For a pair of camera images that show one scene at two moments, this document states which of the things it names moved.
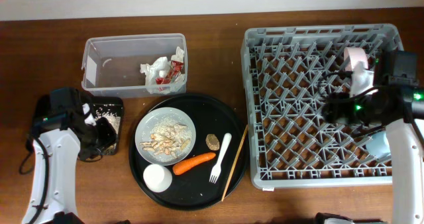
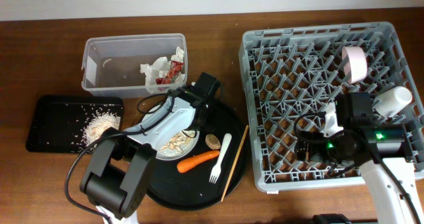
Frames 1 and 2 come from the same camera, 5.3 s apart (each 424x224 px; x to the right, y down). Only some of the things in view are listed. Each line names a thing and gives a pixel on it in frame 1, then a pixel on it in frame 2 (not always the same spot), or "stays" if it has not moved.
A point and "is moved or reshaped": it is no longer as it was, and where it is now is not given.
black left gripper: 105,124 to 205,127
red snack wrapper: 176,67 stays
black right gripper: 338,109 to 315,153
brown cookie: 212,141 stays
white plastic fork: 217,169 stays
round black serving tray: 182,150 stays
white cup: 157,177 is moved or reshaped
